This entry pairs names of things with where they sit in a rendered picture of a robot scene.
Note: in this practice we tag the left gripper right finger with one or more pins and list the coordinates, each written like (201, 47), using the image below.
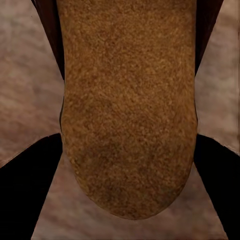
(219, 169)

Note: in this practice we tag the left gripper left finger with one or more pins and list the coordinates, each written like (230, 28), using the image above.
(24, 184)

